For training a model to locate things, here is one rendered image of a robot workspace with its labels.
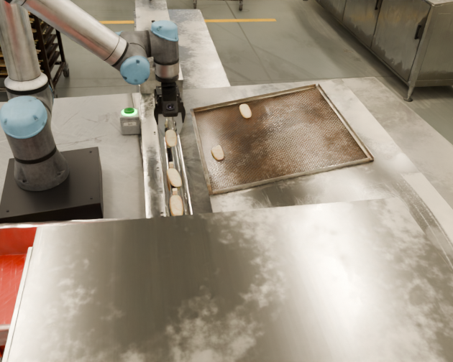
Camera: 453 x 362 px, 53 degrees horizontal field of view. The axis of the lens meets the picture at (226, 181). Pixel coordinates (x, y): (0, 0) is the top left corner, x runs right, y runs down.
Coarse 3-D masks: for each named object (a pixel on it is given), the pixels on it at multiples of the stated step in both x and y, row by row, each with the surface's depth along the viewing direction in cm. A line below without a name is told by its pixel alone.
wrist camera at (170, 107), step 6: (162, 84) 137; (168, 84) 137; (174, 84) 138; (162, 90) 136; (168, 90) 137; (174, 90) 137; (162, 96) 136; (168, 96) 136; (174, 96) 136; (162, 102) 135; (168, 102) 135; (174, 102) 135; (168, 108) 134; (174, 108) 134; (168, 114) 134; (174, 114) 134
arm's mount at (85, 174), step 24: (72, 168) 137; (96, 168) 137; (24, 192) 129; (48, 192) 129; (72, 192) 129; (96, 192) 129; (0, 216) 122; (24, 216) 123; (48, 216) 125; (72, 216) 127; (96, 216) 129
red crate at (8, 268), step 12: (0, 264) 117; (12, 264) 117; (0, 276) 114; (12, 276) 114; (0, 288) 111; (12, 288) 111; (0, 300) 108; (12, 300) 108; (0, 312) 105; (12, 312) 105; (0, 348) 95
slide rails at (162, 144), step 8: (168, 120) 173; (168, 128) 169; (160, 136) 164; (160, 144) 159; (176, 144) 160; (160, 152) 156; (176, 152) 156; (176, 160) 152; (168, 168) 148; (176, 168) 149; (168, 184) 142; (168, 192) 138; (184, 192) 139; (168, 200) 136; (184, 200) 136; (168, 208) 133; (184, 208) 133
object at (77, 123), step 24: (96, 96) 192; (120, 96) 193; (72, 120) 176; (96, 120) 177; (0, 144) 161; (72, 144) 162; (96, 144) 163; (120, 144) 164; (0, 168) 150; (120, 168) 152; (0, 192) 140; (120, 192) 142; (144, 192) 143; (120, 216) 134; (144, 216) 134; (0, 360) 96
